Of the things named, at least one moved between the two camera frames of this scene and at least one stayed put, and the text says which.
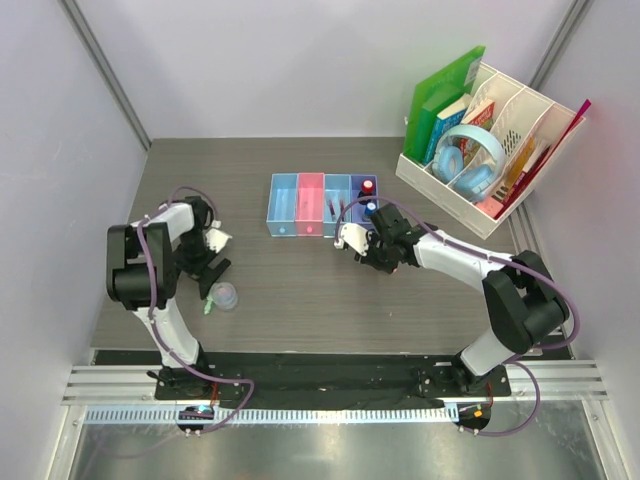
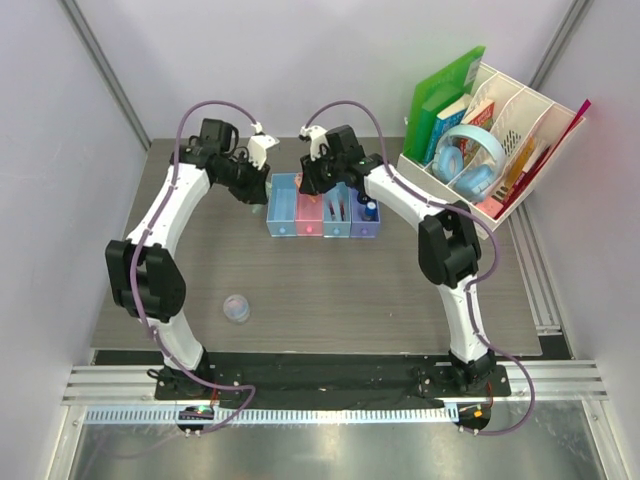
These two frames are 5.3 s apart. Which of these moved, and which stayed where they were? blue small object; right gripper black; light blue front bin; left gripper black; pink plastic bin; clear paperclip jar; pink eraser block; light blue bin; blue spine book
Moved: clear paperclip jar; right gripper black; left gripper black
Stayed: pink plastic bin; light blue front bin; blue small object; blue spine book; pink eraser block; light blue bin
